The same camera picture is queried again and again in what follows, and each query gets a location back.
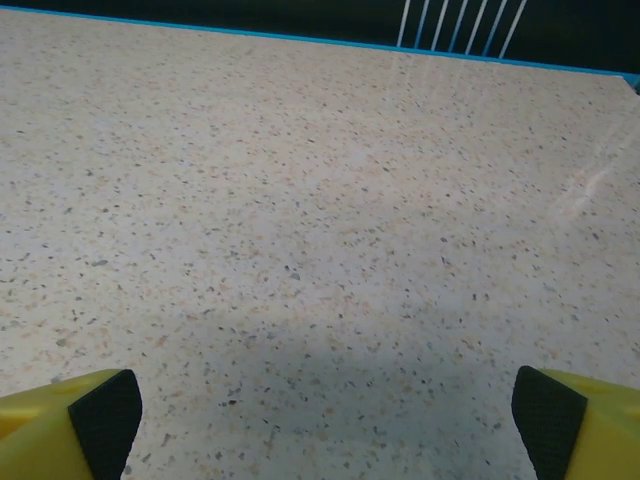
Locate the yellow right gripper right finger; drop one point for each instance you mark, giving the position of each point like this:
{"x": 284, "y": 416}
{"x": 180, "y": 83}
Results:
{"x": 595, "y": 430}

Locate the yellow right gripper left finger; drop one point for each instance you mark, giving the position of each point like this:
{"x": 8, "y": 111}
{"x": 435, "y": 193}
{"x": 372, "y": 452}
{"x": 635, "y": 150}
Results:
{"x": 40, "y": 430}

